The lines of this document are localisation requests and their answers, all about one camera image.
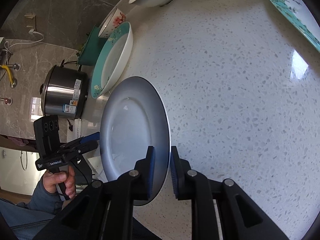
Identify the teal basin with greens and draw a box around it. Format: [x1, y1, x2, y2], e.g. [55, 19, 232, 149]
[77, 26, 107, 66]

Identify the left forearm grey sleeve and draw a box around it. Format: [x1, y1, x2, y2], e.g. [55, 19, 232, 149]
[1, 178, 63, 239]

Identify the teal floral deep plate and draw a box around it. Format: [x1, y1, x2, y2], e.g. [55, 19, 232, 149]
[91, 22, 133, 99]

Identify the white power cable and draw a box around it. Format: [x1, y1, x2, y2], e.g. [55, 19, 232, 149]
[3, 28, 45, 55]

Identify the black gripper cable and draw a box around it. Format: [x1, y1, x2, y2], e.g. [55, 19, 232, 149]
[72, 163, 94, 188]

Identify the stainless steel rice cooker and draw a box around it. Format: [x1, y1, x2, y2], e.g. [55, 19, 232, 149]
[39, 61, 89, 119]

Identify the grey-white gradient plate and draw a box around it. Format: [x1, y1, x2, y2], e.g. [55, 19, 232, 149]
[99, 76, 171, 206]

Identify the yellow gas pipe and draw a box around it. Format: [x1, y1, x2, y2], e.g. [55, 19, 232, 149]
[1, 64, 17, 88]

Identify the red floral small bowl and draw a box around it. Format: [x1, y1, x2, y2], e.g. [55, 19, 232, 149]
[98, 7, 126, 38]

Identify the person's left hand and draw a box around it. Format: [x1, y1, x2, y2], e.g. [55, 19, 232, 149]
[42, 166, 76, 199]

